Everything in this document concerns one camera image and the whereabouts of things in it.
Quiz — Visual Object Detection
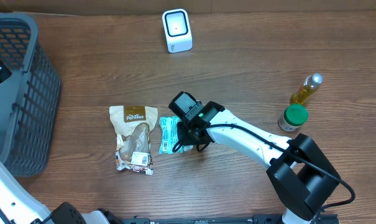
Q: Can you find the teal white pouch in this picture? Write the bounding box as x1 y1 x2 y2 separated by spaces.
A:
159 116 180 154

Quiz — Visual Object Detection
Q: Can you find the brown snack packet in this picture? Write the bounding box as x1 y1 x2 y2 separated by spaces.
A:
109 106 158 175

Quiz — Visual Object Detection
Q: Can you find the green lid jar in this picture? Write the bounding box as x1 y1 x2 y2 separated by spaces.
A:
278 104 308 132

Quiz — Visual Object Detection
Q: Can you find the yellow dish soap bottle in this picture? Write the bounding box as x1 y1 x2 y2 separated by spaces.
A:
290 73 323 105

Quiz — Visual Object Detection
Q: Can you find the small teal white box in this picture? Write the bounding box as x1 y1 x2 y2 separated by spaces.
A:
183 146 193 152

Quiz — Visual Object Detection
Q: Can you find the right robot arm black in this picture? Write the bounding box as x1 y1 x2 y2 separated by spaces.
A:
168 91 340 223

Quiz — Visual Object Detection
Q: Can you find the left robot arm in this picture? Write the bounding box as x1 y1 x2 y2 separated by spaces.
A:
0 105 109 224

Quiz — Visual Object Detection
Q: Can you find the white barcode scanner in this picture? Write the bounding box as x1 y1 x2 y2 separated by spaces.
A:
162 8 193 54

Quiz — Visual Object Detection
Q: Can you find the grey plastic shopping basket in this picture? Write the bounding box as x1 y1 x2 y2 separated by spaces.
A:
0 12 62 177

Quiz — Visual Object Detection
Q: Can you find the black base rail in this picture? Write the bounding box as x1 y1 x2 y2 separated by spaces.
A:
119 213 341 224

